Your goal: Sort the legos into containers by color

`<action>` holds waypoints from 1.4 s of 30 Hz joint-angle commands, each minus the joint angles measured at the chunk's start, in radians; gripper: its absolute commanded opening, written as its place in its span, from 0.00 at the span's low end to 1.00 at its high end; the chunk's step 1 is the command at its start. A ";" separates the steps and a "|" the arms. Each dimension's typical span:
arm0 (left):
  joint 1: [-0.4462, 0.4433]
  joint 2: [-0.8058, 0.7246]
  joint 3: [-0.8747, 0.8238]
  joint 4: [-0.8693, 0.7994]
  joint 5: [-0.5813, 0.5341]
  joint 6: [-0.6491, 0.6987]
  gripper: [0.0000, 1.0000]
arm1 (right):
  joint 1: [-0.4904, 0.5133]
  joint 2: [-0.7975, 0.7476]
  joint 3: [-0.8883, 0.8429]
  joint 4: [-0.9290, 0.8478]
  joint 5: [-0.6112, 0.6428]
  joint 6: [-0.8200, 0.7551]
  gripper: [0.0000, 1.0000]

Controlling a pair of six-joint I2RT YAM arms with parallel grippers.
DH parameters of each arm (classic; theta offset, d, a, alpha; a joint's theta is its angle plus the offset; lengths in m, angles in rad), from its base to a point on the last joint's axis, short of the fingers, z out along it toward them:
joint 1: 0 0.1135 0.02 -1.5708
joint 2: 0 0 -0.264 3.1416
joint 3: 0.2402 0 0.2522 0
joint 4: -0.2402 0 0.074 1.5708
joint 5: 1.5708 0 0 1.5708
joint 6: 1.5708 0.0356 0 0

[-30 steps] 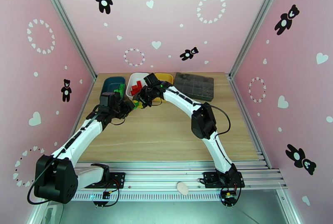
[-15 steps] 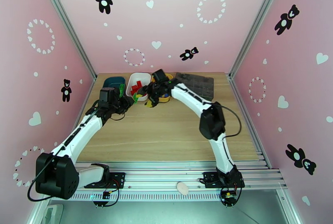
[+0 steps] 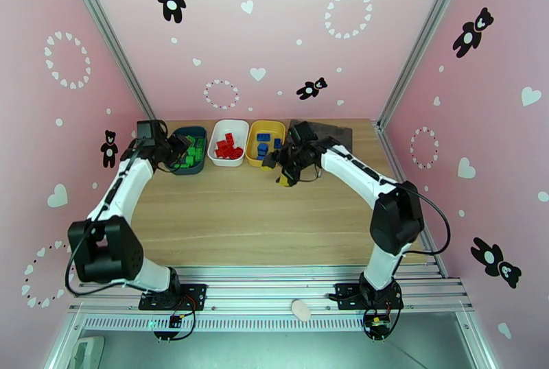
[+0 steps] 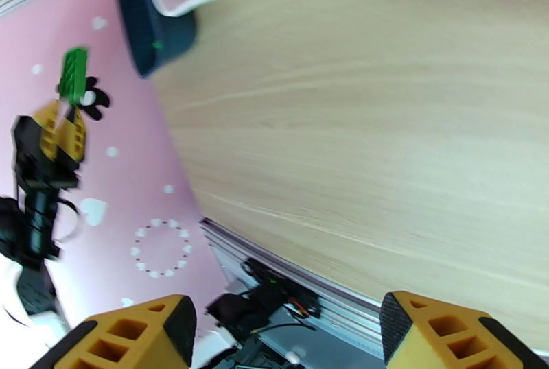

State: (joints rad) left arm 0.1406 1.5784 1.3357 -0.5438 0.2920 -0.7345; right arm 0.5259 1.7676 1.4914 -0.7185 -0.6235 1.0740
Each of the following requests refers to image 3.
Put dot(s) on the long green lego brick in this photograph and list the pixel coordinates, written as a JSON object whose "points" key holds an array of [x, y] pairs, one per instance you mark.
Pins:
{"points": [[195, 151]]}

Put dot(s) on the long blue lego brick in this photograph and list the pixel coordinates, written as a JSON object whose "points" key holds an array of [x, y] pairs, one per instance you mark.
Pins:
{"points": [[263, 137]]}

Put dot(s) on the red lego brick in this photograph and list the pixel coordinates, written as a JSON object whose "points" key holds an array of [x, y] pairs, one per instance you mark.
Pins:
{"points": [[230, 137], [220, 143], [230, 150], [237, 152], [221, 152]]}

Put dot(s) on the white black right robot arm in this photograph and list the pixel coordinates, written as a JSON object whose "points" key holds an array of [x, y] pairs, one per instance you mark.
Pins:
{"points": [[351, 170]]}

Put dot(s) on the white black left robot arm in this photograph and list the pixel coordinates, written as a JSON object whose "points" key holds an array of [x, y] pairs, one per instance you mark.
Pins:
{"points": [[124, 183]]}

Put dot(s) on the dark teal plastic bin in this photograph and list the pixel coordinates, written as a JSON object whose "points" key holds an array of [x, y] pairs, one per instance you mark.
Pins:
{"points": [[193, 170]]}

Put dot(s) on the yellow plastic bin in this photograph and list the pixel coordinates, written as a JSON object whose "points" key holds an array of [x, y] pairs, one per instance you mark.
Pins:
{"points": [[270, 127]]}

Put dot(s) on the black compartment organizer box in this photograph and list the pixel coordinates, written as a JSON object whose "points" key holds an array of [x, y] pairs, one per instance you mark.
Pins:
{"points": [[339, 134]]}

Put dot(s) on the white plastic bin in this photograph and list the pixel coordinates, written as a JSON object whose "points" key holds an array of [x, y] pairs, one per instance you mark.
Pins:
{"points": [[227, 162]]}

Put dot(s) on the beige oval object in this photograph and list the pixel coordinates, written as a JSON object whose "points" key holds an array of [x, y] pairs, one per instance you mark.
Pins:
{"points": [[301, 310]]}

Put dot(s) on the small black circuit board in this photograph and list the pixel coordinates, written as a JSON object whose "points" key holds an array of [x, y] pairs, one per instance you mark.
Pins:
{"points": [[175, 321]]}

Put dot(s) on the small circuit board yellow connector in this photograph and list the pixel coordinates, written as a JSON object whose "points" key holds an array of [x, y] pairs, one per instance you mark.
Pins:
{"points": [[377, 323]]}

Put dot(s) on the white plastic object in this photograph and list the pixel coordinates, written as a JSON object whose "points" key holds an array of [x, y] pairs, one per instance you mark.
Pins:
{"points": [[88, 353]]}

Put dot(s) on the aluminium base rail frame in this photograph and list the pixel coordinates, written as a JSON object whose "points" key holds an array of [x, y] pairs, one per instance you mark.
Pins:
{"points": [[266, 290]]}

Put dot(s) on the aluminium corner post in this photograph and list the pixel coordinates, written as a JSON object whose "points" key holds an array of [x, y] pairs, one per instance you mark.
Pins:
{"points": [[111, 42], [424, 37]]}

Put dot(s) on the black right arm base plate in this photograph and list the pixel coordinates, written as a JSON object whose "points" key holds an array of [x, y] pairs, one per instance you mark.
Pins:
{"points": [[345, 295]]}

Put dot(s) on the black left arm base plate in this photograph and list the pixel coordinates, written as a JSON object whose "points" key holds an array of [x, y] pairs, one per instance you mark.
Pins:
{"points": [[193, 295]]}

